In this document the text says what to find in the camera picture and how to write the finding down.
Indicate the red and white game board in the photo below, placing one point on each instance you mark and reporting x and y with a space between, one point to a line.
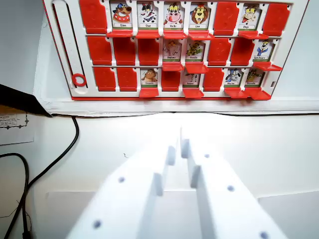
149 94

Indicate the white printed paper sheet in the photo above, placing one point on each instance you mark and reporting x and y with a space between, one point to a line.
15 132

